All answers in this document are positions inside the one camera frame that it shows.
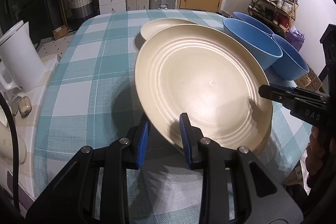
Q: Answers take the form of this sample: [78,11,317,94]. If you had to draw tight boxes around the person's right hand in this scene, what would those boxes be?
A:
[305,126,326,188]

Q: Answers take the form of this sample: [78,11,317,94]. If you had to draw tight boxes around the cream plate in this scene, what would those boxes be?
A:
[140,18,197,40]
[134,24,273,152]
[253,122,272,157]

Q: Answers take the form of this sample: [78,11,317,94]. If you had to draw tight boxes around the printed cardboard box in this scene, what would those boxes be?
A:
[295,71,322,91]

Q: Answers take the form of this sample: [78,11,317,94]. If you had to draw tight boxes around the wooden shoe rack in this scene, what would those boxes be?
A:
[247,0,299,33]

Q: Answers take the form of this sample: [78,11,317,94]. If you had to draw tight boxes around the blue bowl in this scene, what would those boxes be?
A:
[272,34,309,81]
[223,18,283,70]
[233,11,274,36]

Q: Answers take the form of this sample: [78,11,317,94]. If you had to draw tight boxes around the small brown cardboard box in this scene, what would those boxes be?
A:
[52,25,68,40]

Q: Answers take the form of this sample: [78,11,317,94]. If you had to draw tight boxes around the woven laundry basket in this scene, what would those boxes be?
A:
[68,0,93,19]

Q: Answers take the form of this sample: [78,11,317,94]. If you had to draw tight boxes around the purple bag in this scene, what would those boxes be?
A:
[285,27,305,52]

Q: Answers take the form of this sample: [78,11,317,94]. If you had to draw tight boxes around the teal checkered tablecloth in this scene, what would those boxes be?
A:
[34,9,316,224]

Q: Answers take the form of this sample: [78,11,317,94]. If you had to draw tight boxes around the black cable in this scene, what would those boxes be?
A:
[0,93,21,212]

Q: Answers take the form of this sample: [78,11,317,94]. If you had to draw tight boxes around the white electric kettle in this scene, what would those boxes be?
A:
[0,20,46,93]

